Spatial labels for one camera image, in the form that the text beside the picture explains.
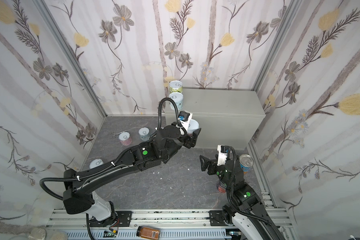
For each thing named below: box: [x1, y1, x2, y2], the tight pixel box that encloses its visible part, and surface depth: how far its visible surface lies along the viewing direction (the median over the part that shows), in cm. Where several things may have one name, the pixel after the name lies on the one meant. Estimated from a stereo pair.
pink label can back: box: [118, 131, 133, 146], surface depth 103 cm
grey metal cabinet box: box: [164, 110, 176, 126], surface depth 80 cm
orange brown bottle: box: [136, 226, 161, 240], surface depth 69 cm
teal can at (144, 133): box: [138, 127, 151, 141], surface depth 106 cm
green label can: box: [169, 80, 183, 93], surface depth 82 cm
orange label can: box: [89, 158, 104, 169], surface depth 90 cm
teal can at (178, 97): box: [169, 92, 184, 111], surface depth 76 cm
